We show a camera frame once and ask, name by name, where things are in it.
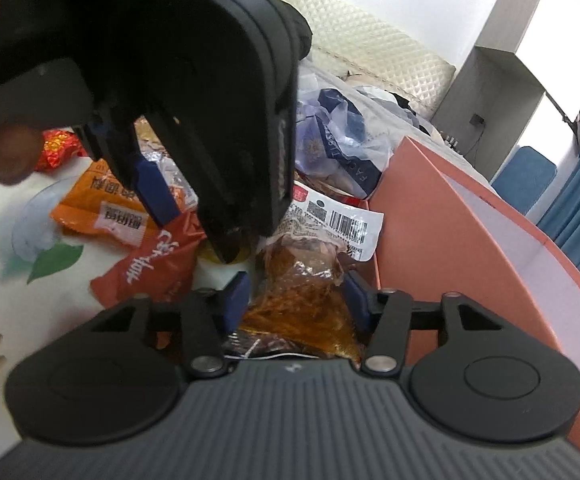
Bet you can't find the red snack bag white text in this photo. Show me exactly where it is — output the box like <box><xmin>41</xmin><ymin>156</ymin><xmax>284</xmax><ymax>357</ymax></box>
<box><xmin>90</xmin><ymin>210</ymin><xmax>206</xmax><ymax>309</ymax></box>

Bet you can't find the orange snack packet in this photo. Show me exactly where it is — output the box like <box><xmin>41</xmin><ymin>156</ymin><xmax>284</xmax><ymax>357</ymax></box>
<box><xmin>49</xmin><ymin>160</ymin><xmax>158</xmax><ymax>247</ymax></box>

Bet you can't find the pink cardboard box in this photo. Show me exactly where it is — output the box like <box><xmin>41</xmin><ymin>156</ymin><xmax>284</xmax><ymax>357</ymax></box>
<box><xmin>369</xmin><ymin>138</ymin><xmax>580</xmax><ymax>448</ymax></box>

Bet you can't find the blue chair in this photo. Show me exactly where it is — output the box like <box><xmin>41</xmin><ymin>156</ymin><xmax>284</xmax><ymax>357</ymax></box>
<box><xmin>492</xmin><ymin>146</ymin><xmax>557</xmax><ymax>214</ymax></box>

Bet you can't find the cream quilted headboard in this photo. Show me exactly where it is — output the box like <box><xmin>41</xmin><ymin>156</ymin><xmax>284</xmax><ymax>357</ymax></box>
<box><xmin>284</xmin><ymin>0</ymin><xmax>455</xmax><ymax>118</ymax></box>

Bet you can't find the grey bedside shelf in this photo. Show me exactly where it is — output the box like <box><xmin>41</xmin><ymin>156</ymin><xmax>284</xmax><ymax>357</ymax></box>
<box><xmin>432</xmin><ymin>0</ymin><xmax>545</xmax><ymax>180</ymax></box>

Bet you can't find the spicy strips clear snack pack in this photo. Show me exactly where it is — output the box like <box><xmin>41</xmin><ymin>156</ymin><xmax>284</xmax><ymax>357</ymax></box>
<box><xmin>227</xmin><ymin>181</ymin><xmax>384</xmax><ymax>363</ymax></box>

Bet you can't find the small red snack packet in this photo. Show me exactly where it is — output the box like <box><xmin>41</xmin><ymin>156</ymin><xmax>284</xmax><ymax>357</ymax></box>
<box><xmin>34</xmin><ymin>129</ymin><xmax>88</xmax><ymax>172</ymax></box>

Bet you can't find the blue white plastic bag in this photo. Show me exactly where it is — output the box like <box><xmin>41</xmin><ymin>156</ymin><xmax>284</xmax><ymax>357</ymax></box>
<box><xmin>294</xmin><ymin>58</ymin><xmax>422</xmax><ymax>201</ymax></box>

